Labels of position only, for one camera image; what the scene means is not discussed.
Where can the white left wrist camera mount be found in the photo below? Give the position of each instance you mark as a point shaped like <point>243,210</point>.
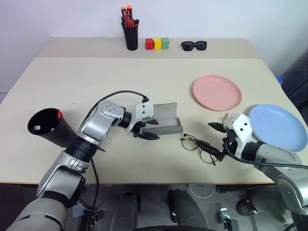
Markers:
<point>144,110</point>

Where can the red pen with black clip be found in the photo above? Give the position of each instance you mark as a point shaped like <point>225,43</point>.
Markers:
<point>133,22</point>

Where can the black mesh pen holder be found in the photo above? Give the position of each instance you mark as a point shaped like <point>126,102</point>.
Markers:
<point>131,37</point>

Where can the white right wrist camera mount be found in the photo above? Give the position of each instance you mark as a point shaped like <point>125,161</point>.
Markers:
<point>243,131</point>

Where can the yellow wooden block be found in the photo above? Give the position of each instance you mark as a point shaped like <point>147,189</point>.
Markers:
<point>157,45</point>

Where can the small silver metal device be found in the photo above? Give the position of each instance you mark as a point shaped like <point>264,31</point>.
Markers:
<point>227,217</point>

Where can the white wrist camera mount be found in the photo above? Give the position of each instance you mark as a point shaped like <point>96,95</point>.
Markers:
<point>144,110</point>
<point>243,131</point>

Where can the black sunglasses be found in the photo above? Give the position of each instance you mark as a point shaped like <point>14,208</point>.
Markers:
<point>193,45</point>

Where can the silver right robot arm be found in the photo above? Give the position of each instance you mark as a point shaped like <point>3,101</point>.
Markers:
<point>284,168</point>

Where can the blue plate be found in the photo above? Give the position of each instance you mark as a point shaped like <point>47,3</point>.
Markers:
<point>276,127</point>

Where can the black plastic cup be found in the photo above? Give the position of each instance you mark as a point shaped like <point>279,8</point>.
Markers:
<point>60,132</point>

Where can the small blue object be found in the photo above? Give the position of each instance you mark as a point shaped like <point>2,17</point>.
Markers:
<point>279,80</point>

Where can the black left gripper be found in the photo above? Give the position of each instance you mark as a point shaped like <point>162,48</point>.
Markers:
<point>137,128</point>

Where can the red markers in holder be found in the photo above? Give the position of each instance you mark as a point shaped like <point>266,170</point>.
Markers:
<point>123,12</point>

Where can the black carbon-pattern case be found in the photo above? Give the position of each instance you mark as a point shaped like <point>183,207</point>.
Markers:
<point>297,79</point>

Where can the thin-framed clear eyeglasses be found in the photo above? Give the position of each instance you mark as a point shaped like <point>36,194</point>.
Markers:
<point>190,145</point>

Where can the red wooden block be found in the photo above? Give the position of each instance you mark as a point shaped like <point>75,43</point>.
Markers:
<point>149,44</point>

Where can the pink plate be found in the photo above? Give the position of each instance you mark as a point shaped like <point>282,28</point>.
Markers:
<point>216,92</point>

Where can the green wooden block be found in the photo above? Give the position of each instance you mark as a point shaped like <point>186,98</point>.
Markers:
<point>165,43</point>

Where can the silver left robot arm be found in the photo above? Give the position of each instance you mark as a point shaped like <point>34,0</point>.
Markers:
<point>93,125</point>

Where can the orange-capped black marker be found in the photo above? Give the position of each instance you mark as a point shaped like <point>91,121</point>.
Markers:
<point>129,10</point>

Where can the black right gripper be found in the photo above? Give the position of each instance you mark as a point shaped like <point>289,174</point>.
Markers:
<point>230,143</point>

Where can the grey open glasses case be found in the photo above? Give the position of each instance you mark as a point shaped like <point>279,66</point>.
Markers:
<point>166,122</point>

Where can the dark rounded shape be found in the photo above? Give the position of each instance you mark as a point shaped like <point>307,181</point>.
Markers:
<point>126,211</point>
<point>186,211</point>
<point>255,202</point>

